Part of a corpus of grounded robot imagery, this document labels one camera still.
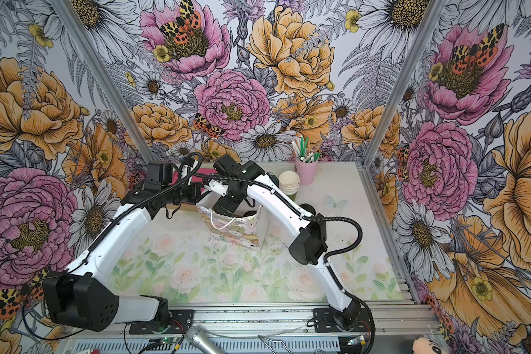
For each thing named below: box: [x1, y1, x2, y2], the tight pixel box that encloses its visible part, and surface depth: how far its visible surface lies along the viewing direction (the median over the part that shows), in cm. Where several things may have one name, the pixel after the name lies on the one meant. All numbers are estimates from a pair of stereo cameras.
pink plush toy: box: [412, 333, 450, 354], surface depth 66 cm
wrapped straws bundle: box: [291, 136, 322, 163], surface depth 107 cm
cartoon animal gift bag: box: [196, 191, 270, 252], surface depth 76 cm
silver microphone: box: [184, 325, 226, 354], surface depth 70 cm
